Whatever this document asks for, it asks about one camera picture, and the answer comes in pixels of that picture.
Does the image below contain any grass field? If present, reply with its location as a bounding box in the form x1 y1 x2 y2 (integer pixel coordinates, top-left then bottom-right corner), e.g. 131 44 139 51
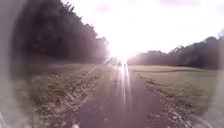
128 64 221 114

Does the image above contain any grass verge with leaves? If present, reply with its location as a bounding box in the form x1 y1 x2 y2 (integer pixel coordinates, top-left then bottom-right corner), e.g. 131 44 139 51
23 62 116 128

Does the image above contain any distant line of trees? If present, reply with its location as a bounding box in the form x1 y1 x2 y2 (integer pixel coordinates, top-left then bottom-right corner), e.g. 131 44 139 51
127 35 224 70

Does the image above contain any gravel strip with stones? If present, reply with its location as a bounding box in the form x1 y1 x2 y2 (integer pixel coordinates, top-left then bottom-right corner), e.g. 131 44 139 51
134 72 201 128

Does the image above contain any dark wood of trees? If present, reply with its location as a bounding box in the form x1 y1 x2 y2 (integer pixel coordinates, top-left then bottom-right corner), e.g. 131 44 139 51
13 0 110 65

